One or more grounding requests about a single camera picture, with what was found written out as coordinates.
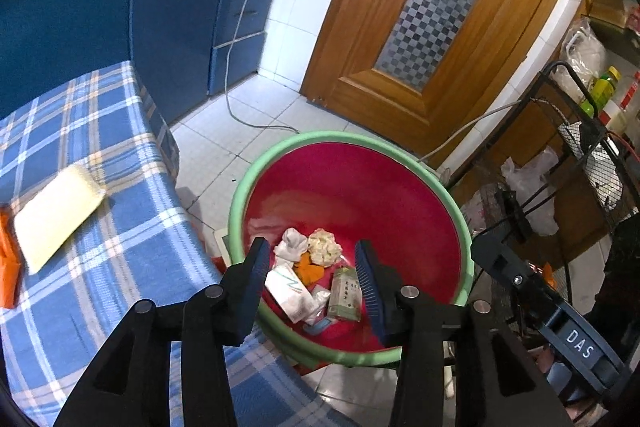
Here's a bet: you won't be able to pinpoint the pale green small carton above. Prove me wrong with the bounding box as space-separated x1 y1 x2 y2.
328 267 362 322

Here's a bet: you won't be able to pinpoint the white teal medicine box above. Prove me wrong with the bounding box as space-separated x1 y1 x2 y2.
265 265 314 324

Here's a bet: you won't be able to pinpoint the yellow sponge cloth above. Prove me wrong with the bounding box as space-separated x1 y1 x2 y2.
14 165 106 275

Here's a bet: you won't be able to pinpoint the blue small wrapper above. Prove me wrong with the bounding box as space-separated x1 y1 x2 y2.
303 317 337 337

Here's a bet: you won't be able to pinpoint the orange paper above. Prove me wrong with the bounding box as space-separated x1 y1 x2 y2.
293 253 324 287

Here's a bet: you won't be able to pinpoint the cream paper ball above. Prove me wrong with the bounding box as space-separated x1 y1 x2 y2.
307 229 343 268

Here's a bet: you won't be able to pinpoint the white tissue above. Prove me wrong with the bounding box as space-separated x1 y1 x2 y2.
273 228 308 263

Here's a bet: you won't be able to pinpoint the blue kitchen cabinets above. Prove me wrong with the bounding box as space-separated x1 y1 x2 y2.
1 0 272 121

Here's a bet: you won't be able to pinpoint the blue plaid tablecloth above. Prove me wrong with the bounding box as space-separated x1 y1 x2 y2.
1 62 220 426

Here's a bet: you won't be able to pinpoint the orange folded plastic bag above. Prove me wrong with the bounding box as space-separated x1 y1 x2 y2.
0 206 22 309

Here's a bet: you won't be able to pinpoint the red bin with green rim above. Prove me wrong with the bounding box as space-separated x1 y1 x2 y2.
226 130 474 368

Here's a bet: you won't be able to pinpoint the green drink bottle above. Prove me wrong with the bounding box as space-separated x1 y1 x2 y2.
580 66 622 117

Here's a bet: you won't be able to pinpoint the white plastic bag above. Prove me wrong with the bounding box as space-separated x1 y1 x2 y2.
560 17 606 90

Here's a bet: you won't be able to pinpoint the wooden door with glass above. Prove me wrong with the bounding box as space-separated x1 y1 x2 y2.
302 0 559 167

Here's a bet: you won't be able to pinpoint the black wire rack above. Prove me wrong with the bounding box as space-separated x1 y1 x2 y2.
447 61 639 269

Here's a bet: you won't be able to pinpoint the white power cable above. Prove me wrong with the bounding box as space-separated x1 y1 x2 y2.
209 0 302 136

